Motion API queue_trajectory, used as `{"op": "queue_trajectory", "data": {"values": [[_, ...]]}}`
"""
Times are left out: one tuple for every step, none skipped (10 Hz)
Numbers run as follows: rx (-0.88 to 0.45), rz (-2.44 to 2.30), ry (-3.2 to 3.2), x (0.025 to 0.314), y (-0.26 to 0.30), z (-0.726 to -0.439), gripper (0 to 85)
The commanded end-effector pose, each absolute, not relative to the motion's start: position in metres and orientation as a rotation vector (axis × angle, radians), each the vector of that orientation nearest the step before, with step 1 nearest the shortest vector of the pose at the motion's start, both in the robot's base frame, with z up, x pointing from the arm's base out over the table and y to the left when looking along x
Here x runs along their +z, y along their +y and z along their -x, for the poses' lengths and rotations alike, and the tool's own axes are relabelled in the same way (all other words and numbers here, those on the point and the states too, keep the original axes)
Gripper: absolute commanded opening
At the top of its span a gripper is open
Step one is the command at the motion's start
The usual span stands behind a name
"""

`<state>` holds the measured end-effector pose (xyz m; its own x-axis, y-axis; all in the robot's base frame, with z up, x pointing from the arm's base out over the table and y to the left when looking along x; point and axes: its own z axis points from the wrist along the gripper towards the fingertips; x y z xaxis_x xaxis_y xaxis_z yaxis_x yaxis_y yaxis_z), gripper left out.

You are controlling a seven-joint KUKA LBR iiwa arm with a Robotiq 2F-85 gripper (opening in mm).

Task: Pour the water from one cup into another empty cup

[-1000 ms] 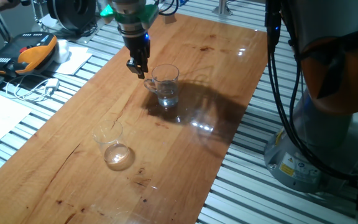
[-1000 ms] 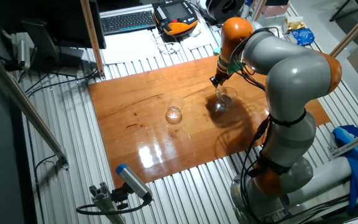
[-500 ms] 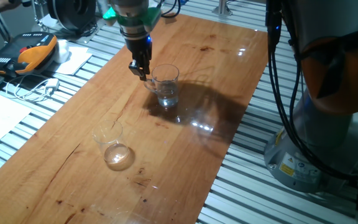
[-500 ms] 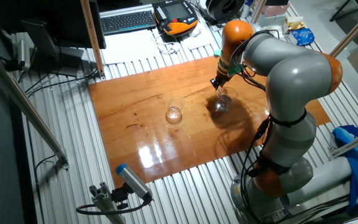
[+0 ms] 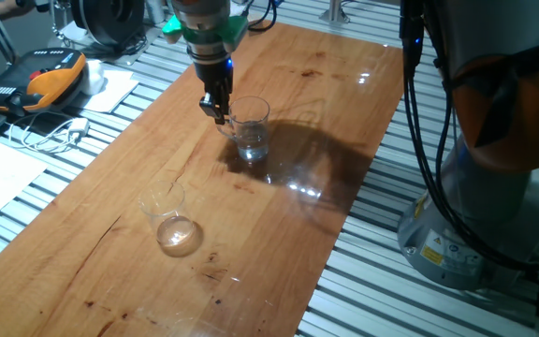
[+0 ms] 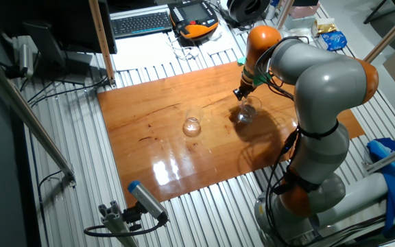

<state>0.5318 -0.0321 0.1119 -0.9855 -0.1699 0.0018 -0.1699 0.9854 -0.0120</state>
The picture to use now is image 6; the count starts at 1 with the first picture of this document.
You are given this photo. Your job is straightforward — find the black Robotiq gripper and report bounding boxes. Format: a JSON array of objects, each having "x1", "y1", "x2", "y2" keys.
[{"x1": 232, "y1": 79, "x2": 257, "y2": 102}]

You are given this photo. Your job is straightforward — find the clear glass mug with handle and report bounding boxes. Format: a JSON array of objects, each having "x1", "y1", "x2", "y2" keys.
[{"x1": 237, "y1": 95, "x2": 263, "y2": 125}]

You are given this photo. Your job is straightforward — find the small white paper sheet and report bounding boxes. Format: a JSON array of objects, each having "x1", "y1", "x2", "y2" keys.
[{"x1": 206, "y1": 32, "x2": 243, "y2": 56}]

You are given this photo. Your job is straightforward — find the clear glass tumbler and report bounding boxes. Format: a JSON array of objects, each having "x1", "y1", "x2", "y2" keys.
[{"x1": 182, "y1": 104, "x2": 205, "y2": 138}]

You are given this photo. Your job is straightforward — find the varnished wooden board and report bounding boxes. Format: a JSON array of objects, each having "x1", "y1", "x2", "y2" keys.
[{"x1": 97, "y1": 57, "x2": 366, "y2": 209}]

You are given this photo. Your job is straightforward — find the black round spool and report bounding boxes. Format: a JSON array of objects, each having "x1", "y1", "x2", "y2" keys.
[{"x1": 226, "y1": 0, "x2": 271, "y2": 25}]

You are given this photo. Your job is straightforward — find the white cloth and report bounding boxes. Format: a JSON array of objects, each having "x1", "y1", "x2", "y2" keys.
[{"x1": 281, "y1": 27, "x2": 313, "y2": 39}]

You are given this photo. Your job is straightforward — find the orange black teach pendant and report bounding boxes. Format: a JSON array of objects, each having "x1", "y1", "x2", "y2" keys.
[{"x1": 167, "y1": 0, "x2": 220, "y2": 40}]

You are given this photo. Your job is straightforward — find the pale grey box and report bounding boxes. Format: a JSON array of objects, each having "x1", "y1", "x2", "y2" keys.
[{"x1": 283, "y1": 15, "x2": 317, "y2": 32}]

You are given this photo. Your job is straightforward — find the large white paper sheet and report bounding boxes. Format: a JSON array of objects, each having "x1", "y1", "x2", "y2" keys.
[{"x1": 112, "y1": 32, "x2": 184, "y2": 72}]

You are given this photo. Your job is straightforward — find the pink box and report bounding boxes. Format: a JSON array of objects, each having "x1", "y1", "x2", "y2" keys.
[{"x1": 288, "y1": 1, "x2": 322, "y2": 20}]

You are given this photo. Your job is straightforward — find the gold snack bag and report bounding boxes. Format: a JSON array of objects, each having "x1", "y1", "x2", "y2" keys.
[{"x1": 312, "y1": 17, "x2": 337, "y2": 37}]

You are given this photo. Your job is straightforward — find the black computer keyboard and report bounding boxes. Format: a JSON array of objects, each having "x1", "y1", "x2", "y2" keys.
[{"x1": 110, "y1": 11, "x2": 173, "y2": 39}]

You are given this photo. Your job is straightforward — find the white cylinder pipe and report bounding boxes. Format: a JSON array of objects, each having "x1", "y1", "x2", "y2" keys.
[{"x1": 312, "y1": 171, "x2": 390, "y2": 229}]

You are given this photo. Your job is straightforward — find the black chair leg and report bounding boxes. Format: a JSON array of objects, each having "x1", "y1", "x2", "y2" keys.
[{"x1": 363, "y1": 0, "x2": 395, "y2": 25}]

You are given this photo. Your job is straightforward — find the black computer monitor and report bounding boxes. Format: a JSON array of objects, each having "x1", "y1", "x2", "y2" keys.
[{"x1": 22, "y1": 0, "x2": 118, "y2": 85}]

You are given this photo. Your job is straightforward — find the white charger with cable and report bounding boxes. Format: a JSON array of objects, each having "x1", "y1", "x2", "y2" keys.
[{"x1": 166, "y1": 36, "x2": 201, "y2": 61}]

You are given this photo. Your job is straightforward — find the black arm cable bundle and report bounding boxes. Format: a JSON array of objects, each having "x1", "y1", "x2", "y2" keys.
[{"x1": 254, "y1": 34, "x2": 322, "y2": 246}]

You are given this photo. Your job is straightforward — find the aluminium frame beam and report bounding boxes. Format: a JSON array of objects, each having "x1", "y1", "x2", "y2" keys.
[
  {"x1": 274, "y1": 0, "x2": 295, "y2": 32},
  {"x1": 364, "y1": 139, "x2": 395, "y2": 174},
  {"x1": 0, "y1": 49, "x2": 77, "y2": 188},
  {"x1": 363, "y1": 1, "x2": 395, "y2": 63}
]

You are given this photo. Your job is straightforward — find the grey camera with blue cap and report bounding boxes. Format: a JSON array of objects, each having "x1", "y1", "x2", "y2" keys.
[{"x1": 127, "y1": 180, "x2": 170, "y2": 224}]

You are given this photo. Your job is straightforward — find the tan frame post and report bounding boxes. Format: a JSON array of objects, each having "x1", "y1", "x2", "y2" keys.
[{"x1": 87, "y1": 0, "x2": 117, "y2": 87}]

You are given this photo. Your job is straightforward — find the aluminium profile camera mount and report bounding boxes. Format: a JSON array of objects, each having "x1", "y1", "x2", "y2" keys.
[{"x1": 97, "y1": 200, "x2": 140, "y2": 247}]

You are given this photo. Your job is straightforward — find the black camera cable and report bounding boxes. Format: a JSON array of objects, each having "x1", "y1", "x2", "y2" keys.
[{"x1": 83, "y1": 219, "x2": 168, "y2": 238}]

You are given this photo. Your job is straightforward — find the silver cylindrical camera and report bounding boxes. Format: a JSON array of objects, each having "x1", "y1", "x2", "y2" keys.
[{"x1": 5, "y1": 36, "x2": 36, "y2": 80}]

